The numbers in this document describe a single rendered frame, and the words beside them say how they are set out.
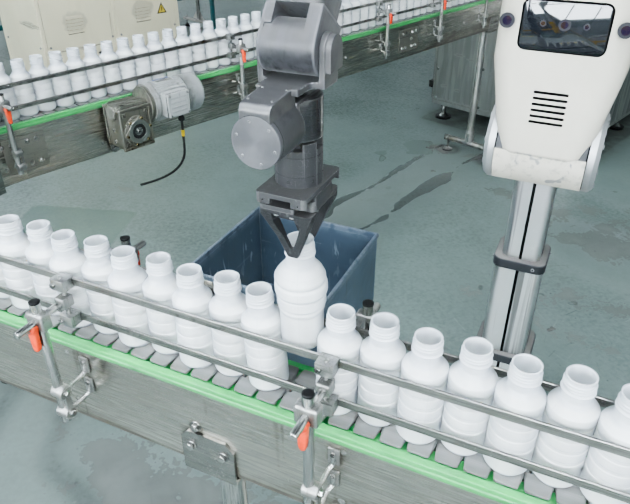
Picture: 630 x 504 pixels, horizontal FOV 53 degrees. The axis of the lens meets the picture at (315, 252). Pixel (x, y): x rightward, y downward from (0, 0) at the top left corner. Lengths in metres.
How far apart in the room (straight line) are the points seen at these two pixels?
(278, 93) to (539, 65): 0.66
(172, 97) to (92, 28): 2.67
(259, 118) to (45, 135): 1.57
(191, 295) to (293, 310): 0.17
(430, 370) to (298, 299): 0.19
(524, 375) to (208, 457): 0.54
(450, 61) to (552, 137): 3.59
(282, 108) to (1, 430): 2.01
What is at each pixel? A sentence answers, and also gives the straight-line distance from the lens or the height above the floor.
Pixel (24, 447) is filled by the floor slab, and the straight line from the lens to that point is 2.41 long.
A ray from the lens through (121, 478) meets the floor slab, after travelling 2.21.
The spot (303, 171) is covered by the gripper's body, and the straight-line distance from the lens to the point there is 0.72.
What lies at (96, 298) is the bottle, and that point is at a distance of 1.06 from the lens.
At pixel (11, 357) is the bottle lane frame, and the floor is 0.90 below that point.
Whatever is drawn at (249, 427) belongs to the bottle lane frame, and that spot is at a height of 0.95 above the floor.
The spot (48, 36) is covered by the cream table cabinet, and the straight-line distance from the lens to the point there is 4.67.
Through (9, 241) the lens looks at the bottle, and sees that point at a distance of 1.15.
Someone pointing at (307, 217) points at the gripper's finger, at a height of 1.31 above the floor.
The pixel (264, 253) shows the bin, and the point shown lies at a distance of 1.60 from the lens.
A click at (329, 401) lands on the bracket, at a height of 1.05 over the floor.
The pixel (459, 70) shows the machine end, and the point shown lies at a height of 0.40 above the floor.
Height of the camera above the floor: 1.66
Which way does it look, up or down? 32 degrees down
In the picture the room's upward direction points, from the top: straight up
